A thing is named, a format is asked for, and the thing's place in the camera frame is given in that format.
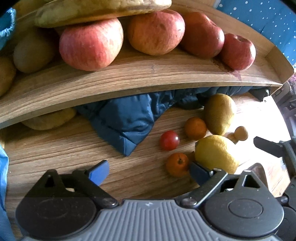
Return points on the yellow green banana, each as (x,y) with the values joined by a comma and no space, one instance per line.
(30,5)

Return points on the light blue cloth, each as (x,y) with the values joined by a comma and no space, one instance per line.
(2,185)

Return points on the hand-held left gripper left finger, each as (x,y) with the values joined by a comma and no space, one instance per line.
(100,173)

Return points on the brown spotted banana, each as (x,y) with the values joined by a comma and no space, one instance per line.
(92,11)

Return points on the overripe yellow plantain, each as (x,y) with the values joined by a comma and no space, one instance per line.
(48,119)

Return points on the brown kiwi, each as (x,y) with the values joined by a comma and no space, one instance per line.
(32,52)
(5,76)

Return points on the blue polka dot fabric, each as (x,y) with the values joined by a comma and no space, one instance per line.
(259,16)

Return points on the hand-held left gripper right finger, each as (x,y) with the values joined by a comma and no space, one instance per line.
(198,174)

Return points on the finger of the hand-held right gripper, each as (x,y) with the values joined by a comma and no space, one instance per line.
(268,146)

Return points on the small brown nut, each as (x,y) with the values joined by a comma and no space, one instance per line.
(240,134)

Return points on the yellow lemon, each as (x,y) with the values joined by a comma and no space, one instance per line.
(215,153)

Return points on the crumpled blue plastic bag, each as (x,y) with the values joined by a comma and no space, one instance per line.
(7,27)

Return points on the dark blue padded jacket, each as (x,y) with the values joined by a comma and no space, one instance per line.
(129,118)

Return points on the small orange tangerine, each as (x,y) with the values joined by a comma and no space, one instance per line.
(195,128)
(177,164)

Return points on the red cherry tomato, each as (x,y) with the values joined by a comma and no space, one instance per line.
(170,140)

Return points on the red apple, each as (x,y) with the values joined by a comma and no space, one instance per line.
(203,36)
(238,52)
(91,45)
(156,32)

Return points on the curved wooden shelf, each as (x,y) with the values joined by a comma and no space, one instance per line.
(115,81)

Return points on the golden yellow pear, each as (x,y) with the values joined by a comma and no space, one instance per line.
(219,113)

